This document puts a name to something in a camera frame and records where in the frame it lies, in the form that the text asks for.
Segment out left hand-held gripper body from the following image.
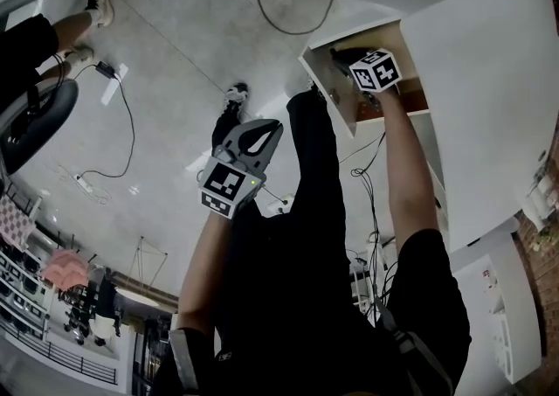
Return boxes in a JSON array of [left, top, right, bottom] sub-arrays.
[[197, 139, 268, 222]]

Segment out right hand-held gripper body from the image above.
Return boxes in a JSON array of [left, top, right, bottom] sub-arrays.
[[328, 46, 404, 101]]

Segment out white drawer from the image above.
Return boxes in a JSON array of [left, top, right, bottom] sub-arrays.
[[298, 17, 432, 139]]

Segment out person's left forearm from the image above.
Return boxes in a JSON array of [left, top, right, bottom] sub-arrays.
[[176, 198, 265, 331]]

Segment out person's right forearm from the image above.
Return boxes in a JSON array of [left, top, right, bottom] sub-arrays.
[[376, 87, 444, 252]]

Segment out person's left shoe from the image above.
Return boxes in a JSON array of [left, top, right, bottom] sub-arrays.
[[222, 81, 251, 115]]

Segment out person's black trousers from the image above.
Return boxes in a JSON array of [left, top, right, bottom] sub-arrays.
[[210, 89, 352, 258]]

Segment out white desk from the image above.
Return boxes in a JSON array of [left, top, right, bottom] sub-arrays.
[[305, 0, 559, 256]]

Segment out white power strip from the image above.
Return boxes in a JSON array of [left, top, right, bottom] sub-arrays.
[[75, 172, 96, 195]]

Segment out person's black shirt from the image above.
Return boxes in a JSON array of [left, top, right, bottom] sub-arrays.
[[151, 200, 473, 396]]

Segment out black power adapter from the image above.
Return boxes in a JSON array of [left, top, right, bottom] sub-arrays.
[[95, 60, 118, 80]]

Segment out pink cloth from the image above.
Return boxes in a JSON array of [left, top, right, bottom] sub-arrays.
[[40, 247, 92, 291]]

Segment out checkered cloth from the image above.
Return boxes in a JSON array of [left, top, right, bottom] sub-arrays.
[[0, 194, 37, 247]]

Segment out black railing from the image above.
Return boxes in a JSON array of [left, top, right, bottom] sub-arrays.
[[0, 318, 120, 387]]

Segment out white shelf unit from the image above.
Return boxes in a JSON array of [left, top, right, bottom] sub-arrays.
[[452, 235, 548, 387]]

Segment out black adapter cable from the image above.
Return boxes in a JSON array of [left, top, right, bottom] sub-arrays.
[[71, 60, 135, 180]]

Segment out black hanging cables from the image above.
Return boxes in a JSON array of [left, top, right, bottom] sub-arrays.
[[348, 130, 397, 326]]

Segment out person's left shoulder strap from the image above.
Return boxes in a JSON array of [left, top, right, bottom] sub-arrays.
[[167, 327, 198, 396]]

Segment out person's shoulder strap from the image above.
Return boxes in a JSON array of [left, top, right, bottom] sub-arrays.
[[167, 327, 198, 396], [378, 309, 453, 396]]

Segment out person's right shoulder strap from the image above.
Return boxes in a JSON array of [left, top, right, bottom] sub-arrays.
[[378, 309, 453, 396]]

